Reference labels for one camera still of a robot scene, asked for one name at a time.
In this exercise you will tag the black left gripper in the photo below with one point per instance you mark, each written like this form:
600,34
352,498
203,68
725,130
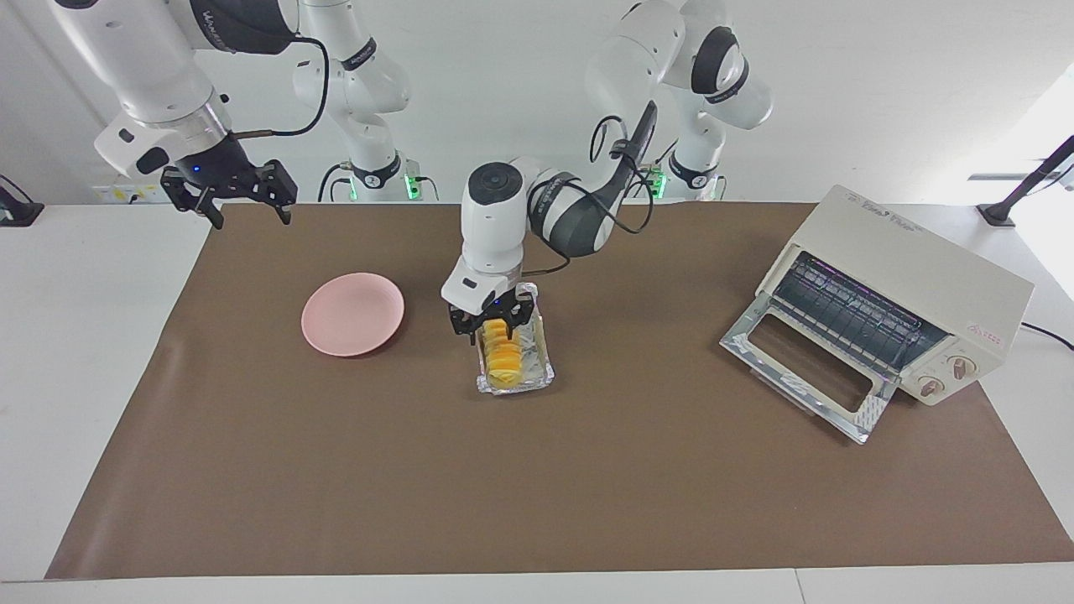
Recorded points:
497,306

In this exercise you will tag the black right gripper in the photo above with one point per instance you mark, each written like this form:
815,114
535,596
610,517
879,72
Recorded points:
226,176

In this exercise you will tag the sliced golden bread loaf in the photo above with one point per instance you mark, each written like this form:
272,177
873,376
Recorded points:
502,361

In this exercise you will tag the aluminium foil tray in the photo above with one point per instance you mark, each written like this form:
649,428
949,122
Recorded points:
537,361

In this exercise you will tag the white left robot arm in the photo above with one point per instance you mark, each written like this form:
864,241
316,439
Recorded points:
495,218

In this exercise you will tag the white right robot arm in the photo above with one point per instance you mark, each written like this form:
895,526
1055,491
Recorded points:
143,67

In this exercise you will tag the white toaster oven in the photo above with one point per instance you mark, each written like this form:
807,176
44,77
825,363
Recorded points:
923,260

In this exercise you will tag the beige oven knob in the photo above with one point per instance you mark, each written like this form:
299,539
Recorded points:
930,386
961,367

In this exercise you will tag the pink round plate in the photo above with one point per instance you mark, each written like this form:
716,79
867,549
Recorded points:
352,315

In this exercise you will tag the brown table mat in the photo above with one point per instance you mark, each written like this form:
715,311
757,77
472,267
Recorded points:
503,478

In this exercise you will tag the green lit base connector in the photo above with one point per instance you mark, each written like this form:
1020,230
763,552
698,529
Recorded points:
413,184
655,183

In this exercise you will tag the white wall power strip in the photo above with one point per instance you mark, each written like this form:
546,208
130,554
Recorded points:
126,194

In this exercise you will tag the black clamp mount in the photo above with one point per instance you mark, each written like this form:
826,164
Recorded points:
17,210

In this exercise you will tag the glass oven door silver frame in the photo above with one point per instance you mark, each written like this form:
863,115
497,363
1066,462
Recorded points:
755,335

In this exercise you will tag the black camera stand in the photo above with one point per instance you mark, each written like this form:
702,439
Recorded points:
1028,189

